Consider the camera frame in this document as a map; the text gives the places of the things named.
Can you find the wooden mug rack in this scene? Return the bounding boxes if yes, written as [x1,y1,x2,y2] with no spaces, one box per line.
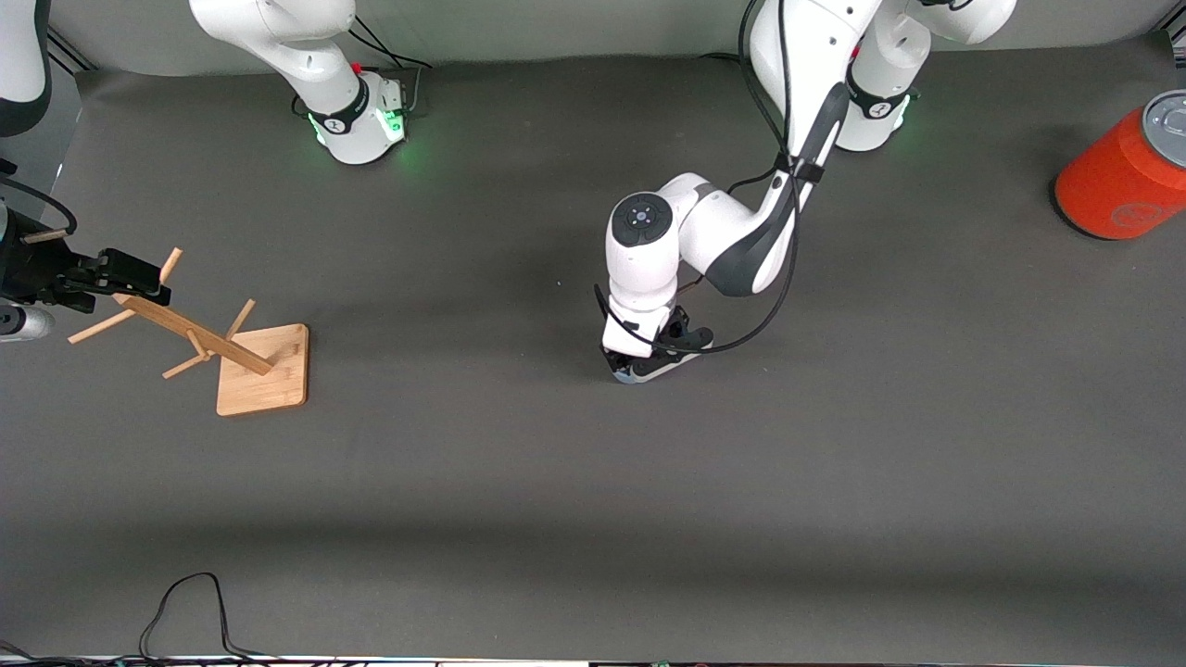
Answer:
[68,246,310,417]

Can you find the orange can with grey lid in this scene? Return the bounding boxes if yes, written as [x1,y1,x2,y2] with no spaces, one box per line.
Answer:
[1054,90,1186,242]

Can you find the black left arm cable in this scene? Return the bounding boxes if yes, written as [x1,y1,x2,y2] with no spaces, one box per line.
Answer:
[593,0,805,359]

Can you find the black cable on table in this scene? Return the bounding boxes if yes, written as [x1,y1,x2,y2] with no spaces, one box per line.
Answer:
[137,572,284,664]

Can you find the black right base cables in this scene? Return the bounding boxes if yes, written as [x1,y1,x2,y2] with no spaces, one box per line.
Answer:
[332,17,438,118]

